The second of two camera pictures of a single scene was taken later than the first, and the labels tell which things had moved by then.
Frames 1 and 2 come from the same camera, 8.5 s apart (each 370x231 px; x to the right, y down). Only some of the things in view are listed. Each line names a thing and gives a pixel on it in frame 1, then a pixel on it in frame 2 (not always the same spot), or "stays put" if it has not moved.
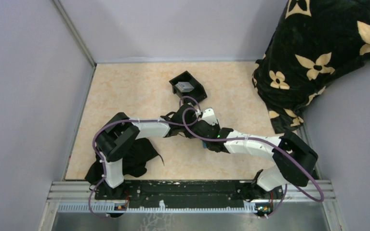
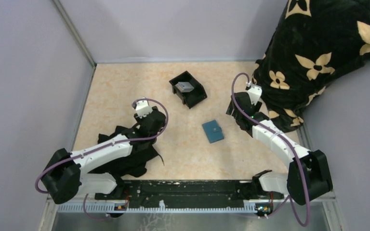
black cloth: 134,164 stays put
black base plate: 155,194 stays put
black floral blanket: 312,40 stays put
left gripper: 193,119 to 140,120
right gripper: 216,126 to 231,111
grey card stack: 184,86 stays put
